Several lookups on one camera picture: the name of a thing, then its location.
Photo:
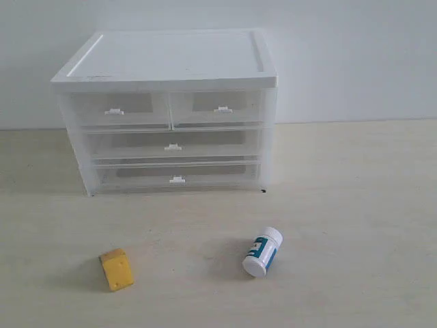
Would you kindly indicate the wide clear drawer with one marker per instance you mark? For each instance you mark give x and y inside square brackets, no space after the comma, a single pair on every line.
[131,174]
[141,145]

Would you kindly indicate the white bottle teal label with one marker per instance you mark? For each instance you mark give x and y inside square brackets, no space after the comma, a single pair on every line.
[264,248]

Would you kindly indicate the bottom wide clear drawer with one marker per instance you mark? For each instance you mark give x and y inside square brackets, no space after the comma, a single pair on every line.
[131,174]

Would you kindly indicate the middle wide clear drawer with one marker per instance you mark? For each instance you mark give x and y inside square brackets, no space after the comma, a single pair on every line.
[141,145]

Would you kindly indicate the yellow cheese wedge block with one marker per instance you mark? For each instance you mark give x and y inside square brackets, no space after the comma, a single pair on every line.
[117,270]

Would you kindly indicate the white plastic drawer cabinet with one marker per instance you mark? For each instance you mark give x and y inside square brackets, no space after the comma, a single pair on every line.
[165,62]

